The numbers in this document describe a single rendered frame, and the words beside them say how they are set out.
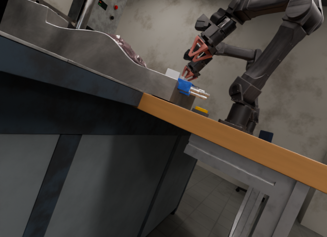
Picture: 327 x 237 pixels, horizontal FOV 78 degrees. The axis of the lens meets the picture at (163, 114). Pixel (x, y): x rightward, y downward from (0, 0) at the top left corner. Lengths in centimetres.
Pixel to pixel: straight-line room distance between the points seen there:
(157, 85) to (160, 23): 405
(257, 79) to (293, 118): 283
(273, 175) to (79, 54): 50
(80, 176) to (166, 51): 379
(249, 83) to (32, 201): 60
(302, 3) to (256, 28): 319
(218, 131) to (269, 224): 18
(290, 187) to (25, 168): 44
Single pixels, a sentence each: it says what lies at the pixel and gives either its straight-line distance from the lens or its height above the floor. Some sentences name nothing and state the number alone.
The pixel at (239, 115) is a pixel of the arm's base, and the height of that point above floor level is 84.
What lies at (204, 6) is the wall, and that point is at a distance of 430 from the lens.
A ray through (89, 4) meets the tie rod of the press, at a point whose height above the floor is 115.
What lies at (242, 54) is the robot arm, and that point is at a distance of 124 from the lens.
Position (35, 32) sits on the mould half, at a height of 84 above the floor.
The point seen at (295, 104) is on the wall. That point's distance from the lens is 351.
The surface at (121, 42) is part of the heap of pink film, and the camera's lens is 61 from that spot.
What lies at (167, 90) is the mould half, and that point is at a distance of 48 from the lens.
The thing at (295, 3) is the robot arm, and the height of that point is 117.
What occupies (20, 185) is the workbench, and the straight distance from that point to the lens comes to 42.
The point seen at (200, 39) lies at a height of 107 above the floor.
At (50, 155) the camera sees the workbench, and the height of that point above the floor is 63.
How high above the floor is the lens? 80
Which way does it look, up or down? 3 degrees down
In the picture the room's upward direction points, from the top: 22 degrees clockwise
